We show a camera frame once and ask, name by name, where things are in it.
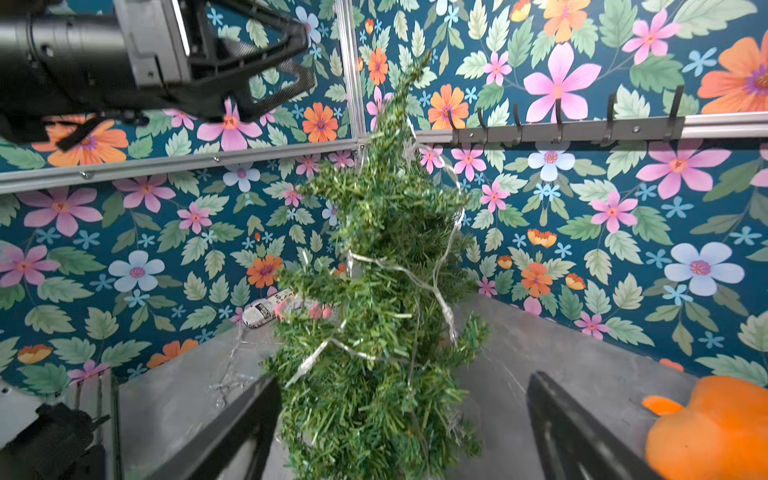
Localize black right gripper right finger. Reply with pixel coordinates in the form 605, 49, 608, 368
526, 371, 660, 480

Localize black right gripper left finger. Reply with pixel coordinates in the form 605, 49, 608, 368
150, 376, 282, 479

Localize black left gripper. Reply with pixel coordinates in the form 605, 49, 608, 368
179, 0, 316, 124

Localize green christmas tree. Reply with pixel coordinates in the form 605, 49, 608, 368
265, 59, 490, 479

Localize clear string light wire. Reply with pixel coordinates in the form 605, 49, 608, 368
209, 119, 469, 409

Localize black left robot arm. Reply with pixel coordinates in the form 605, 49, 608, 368
1, 1, 315, 150

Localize pink alarm clock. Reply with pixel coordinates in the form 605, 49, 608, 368
274, 296, 333, 320

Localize orange plush toy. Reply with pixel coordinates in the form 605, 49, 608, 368
642, 376, 767, 479

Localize aluminium frame struts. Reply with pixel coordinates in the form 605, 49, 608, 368
1, 1, 767, 193

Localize black coat hook rail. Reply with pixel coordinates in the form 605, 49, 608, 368
447, 86, 694, 148

